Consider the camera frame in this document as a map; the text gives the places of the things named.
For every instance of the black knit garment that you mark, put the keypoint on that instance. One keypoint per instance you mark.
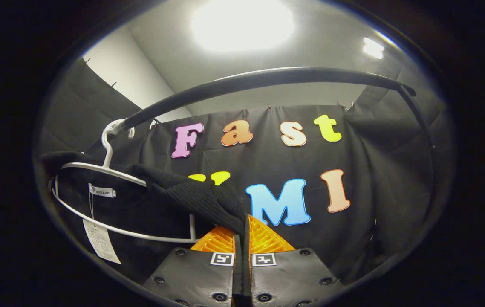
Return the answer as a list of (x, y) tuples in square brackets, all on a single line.
[(195, 196)]

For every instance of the black metal clothes rack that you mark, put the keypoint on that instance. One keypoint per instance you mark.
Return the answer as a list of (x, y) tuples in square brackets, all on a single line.
[(268, 76)]

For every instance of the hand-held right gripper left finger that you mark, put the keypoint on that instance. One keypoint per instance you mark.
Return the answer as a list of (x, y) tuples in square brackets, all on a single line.
[(195, 277)]

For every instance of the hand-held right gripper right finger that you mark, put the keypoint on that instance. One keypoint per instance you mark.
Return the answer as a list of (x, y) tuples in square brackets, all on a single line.
[(289, 277)]

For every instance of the white plastic clothes hanger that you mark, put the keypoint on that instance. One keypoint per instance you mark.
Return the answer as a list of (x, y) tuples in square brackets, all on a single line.
[(107, 155)]

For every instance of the small ceiling light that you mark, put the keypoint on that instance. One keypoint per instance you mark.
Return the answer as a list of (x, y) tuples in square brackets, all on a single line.
[(373, 47)]

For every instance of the large round ceiling light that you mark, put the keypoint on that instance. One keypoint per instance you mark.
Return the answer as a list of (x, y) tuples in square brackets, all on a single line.
[(242, 23)]

